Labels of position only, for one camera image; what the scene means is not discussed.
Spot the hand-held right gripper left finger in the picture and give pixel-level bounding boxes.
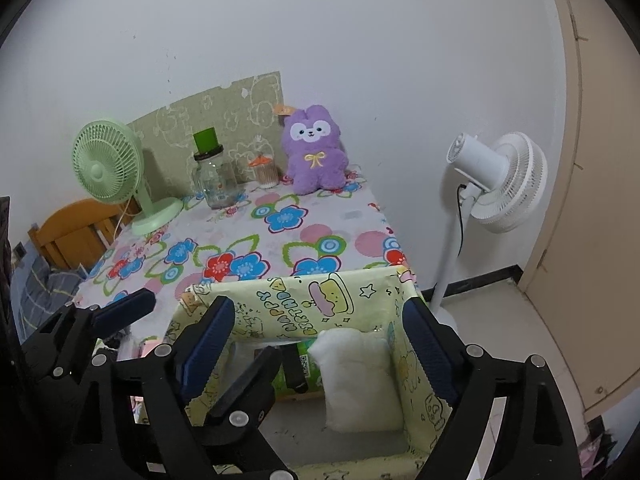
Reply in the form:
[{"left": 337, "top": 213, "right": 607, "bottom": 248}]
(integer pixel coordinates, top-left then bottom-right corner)
[{"left": 65, "top": 297, "right": 296, "bottom": 480}]

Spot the purple plush bunny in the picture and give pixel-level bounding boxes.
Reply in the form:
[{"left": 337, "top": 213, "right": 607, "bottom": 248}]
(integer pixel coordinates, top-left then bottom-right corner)
[{"left": 279, "top": 104, "right": 351, "bottom": 196}]

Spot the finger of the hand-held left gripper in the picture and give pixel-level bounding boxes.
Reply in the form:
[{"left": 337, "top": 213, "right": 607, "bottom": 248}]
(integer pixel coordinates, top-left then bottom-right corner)
[
  {"left": 21, "top": 288, "right": 157, "bottom": 391},
  {"left": 190, "top": 346, "right": 283, "bottom": 444}
]

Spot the floral tablecloth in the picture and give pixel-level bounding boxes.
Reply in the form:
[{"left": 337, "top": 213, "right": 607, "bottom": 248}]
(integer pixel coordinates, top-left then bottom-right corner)
[{"left": 70, "top": 162, "right": 423, "bottom": 361}]

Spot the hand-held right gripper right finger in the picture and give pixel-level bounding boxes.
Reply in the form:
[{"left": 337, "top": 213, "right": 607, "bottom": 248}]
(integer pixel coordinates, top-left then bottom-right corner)
[{"left": 402, "top": 297, "right": 586, "bottom": 480}]

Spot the yellow cartoon fabric storage box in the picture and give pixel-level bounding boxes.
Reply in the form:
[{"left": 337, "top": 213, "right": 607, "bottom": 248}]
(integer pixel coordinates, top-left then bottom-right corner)
[{"left": 167, "top": 266, "right": 453, "bottom": 480}]

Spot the black fan cable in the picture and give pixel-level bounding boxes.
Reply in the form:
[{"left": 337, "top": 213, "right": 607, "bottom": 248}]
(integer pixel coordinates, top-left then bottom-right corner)
[{"left": 457, "top": 183, "right": 469, "bottom": 262}]

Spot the green desk fan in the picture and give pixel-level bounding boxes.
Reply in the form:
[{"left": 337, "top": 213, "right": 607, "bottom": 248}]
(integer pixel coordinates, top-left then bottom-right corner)
[{"left": 71, "top": 119, "right": 185, "bottom": 237}]

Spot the white standing fan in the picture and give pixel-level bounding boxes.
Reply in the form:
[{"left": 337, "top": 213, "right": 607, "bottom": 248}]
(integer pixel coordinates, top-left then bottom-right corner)
[{"left": 427, "top": 131, "right": 548, "bottom": 321}]

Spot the wooden bed headboard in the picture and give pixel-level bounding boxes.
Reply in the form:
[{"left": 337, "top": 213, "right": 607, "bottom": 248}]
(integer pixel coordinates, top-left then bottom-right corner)
[{"left": 27, "top": 199, "right": 138, "bottom": 271}]

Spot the grey plaid bedding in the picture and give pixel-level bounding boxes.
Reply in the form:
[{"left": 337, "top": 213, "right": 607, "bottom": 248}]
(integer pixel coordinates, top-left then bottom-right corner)
[{"left": 11, "top": 252, "right": 93, "bottom": 346}]

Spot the green package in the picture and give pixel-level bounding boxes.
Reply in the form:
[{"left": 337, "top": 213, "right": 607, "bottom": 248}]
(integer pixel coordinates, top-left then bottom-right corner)
[{"left": 282, "top": 342, "right": 326, "bottom": 394}]

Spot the cotton swab container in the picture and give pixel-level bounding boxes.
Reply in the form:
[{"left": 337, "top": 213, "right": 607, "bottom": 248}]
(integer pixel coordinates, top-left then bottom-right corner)
[{"left": 248, "top": 154, "right": 280, "bottom": 190}]

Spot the green cartoon wall board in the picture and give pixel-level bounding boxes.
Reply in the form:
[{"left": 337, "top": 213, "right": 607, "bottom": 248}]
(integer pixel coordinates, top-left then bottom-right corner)
[{"left": 126, "top": 71, "right": 285, "bottom": 198}]

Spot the beige door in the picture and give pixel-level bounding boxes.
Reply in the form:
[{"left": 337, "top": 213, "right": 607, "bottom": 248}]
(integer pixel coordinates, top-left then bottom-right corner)
[{"left": 517, "top": 0, "right": 640, "bottom": 417}]

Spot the green cup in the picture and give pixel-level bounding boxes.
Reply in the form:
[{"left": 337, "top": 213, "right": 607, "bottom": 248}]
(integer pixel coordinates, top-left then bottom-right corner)
[{"left": 193, "top": 129, "right": 222, "bottom": 155}]

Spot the white soft pillow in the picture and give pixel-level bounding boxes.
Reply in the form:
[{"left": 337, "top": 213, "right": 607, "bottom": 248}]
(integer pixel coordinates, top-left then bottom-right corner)
[{"left": 306, "top": 330, "right": 405, "bottom": 433}]

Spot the glass jar with black lid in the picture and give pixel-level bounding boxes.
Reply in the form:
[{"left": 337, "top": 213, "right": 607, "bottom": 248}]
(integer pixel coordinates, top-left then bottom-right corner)
[{"left": 191, "top": 146, "right": 239, "bottom": 210}]

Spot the white fan cable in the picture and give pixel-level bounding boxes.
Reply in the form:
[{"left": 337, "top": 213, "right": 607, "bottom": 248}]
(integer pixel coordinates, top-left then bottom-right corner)
[{"left": 114, "top": 196, "right": 141, "bottom": 239}]

